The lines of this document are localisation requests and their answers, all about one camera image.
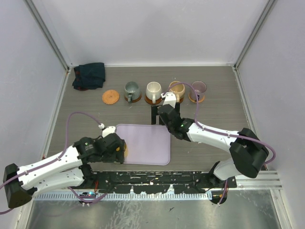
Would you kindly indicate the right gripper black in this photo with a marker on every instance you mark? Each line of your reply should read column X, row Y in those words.
column 154, row 114

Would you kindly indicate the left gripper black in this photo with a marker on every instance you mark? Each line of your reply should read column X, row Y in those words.
column 117, row 157

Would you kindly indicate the yellow transparent mug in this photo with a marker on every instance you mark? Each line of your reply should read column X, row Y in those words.
column 126, row 150

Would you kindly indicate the white ceramic mug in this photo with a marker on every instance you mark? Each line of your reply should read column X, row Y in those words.
column 153, row 91

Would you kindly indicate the beige ceramic mug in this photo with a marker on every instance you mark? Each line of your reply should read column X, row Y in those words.
column 177, row 88

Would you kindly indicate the woven rattan coaster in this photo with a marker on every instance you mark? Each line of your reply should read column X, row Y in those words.
column 199, row 97
column 110, row 97

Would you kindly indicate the lavender plastic tray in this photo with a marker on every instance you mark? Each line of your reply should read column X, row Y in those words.
column 146, row 144

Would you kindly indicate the grey-green ceramic mug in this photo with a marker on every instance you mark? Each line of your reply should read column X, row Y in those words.
column 132, row 90

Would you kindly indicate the purple transparent mug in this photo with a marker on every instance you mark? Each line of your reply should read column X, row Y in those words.
column 199, row 87

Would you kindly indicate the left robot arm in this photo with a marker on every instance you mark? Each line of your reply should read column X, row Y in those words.
column 70, row 168

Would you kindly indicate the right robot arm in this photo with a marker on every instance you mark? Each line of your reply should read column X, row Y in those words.
column 248, row 153

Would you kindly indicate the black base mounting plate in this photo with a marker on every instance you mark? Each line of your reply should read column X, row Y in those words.
column 182, row 182

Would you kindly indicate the dark blue folded cloth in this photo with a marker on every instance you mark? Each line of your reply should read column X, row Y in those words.
column 89, row 76

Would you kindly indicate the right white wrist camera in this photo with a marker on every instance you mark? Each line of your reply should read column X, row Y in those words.
column 169, row 98

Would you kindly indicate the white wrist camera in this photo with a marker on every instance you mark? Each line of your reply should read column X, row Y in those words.
column 106, row 130
column 169, row 98

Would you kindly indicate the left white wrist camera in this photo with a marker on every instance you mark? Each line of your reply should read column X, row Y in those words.
column 106, row 130

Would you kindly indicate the slotted cable duct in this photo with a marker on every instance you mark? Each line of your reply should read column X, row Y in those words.
column 68, row 195

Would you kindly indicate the aluminium front rail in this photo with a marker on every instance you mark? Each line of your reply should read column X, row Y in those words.
column 267, row 179

